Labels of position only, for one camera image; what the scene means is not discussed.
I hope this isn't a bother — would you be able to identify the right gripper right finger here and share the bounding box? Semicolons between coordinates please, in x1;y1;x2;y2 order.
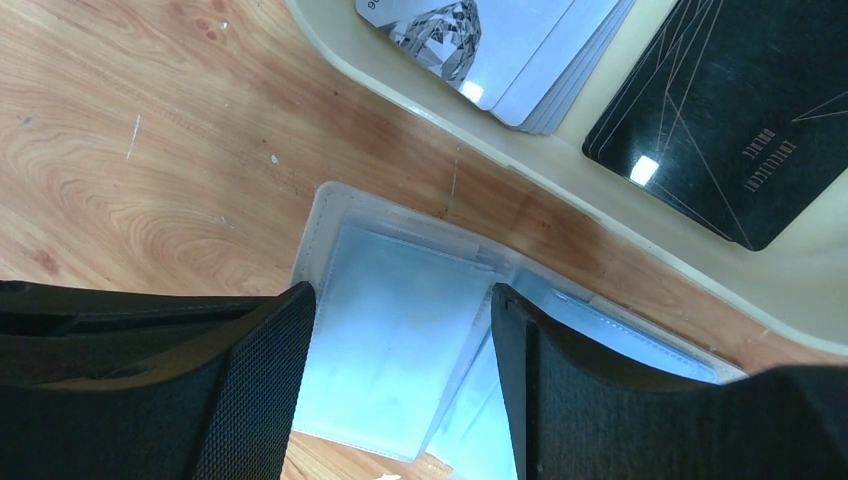
491;283;847;479

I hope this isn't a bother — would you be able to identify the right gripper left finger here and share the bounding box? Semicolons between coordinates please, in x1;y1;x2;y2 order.
1;280;316;479

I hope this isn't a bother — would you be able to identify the white leather card holder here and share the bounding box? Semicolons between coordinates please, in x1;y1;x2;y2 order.
292;182;743;479

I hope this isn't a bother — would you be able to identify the black card in tray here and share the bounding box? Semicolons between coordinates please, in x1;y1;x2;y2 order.
582;1;847;251

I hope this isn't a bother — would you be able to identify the beige oval tray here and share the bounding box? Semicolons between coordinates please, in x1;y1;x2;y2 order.
288;1;847;354

